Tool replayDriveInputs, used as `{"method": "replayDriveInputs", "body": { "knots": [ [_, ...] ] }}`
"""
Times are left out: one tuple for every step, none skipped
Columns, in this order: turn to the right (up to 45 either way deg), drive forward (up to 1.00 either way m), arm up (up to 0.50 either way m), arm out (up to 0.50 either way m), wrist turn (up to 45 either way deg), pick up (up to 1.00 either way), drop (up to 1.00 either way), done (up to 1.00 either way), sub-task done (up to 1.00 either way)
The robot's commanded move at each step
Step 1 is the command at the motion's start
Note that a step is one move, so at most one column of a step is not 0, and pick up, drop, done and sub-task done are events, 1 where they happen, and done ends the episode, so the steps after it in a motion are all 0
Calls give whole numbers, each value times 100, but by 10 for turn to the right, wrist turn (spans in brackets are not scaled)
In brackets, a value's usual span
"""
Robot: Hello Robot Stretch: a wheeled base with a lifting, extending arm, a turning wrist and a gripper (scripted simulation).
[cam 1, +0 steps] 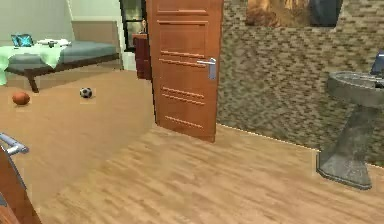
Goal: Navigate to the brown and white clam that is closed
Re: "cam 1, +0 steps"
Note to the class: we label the white pillow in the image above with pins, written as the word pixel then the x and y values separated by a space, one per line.
pixel 55 42

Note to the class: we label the pale green bed cloth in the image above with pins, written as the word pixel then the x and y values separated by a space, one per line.
pixel 43 53

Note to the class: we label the black and white football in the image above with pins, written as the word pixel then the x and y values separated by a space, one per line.
pixel 86 92

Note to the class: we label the dark red wooden cabinet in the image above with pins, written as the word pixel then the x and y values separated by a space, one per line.
pixel 142 56

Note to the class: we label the orange brown ball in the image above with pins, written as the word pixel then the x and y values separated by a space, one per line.
pixel 21 98

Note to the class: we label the dark framed window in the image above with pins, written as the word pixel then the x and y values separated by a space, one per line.
pixel 132 23

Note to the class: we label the grey bed with wooden frame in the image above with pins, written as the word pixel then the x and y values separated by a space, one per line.
pixel 83 53

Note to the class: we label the grey stone pedestal sink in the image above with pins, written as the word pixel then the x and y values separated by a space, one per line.
pixel 350 133

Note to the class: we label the small dark object on bed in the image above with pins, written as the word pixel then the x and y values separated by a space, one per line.
pixel 51 43

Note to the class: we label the framed brown wall picture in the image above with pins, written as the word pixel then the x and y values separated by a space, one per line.
pixel 293 11

